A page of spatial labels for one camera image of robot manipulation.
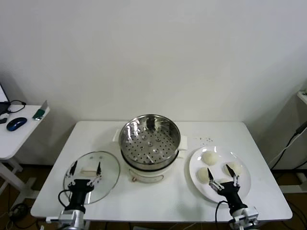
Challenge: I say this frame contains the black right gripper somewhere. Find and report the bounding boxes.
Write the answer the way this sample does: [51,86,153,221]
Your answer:
[207,164,248,212]

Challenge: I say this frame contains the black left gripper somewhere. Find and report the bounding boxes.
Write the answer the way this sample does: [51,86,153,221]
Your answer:
[66,160,104,209]

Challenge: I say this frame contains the round glass pot lid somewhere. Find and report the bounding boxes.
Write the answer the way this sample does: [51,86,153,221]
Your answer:
[62,150,120,205]

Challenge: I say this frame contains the steel steamer pot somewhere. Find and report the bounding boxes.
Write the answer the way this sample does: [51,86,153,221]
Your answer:
[112,128,188,184]

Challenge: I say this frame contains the stainless steel steamer basket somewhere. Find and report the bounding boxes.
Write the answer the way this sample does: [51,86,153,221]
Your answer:
[119,114,181,170]

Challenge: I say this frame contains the white round plate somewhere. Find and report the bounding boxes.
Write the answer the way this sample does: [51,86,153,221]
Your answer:
[189,146,252,205]

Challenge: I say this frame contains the white stand base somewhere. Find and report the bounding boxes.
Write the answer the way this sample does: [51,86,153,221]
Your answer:
[279,167,307,194]

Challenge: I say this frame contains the white side desk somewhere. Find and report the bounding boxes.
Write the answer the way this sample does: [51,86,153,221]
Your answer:
[0,104,50,204]

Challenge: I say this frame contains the green white card box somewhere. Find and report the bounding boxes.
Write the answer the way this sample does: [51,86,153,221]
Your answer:
[32,100,50,121]

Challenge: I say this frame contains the white floor power strip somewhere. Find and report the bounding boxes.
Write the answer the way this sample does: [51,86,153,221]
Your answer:
[9,203,28,219]

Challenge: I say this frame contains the blue computer mouse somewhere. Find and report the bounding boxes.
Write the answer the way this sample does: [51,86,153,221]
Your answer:
[6,117,27,132]

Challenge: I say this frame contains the black laptop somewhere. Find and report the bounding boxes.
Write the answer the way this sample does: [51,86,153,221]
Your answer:
[0,82,11,115]

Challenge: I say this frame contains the white shelf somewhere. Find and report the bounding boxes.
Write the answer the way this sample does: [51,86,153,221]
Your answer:
[296,90,307,106]

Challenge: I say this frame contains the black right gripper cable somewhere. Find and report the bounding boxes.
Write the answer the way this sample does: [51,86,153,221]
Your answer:
[215,201,231,230]

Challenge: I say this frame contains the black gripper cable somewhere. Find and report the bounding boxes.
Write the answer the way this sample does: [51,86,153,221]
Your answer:
[215,201,231,230]
[58,189,72,209]

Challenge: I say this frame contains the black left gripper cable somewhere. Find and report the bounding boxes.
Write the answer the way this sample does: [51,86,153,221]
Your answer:
[58,189,72,209]

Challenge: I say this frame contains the white black power cable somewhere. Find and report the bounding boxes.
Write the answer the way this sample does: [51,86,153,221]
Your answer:
[268,121,307,170]

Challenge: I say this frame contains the thin black desk cable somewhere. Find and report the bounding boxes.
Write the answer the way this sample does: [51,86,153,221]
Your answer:
[7,100,26,114]

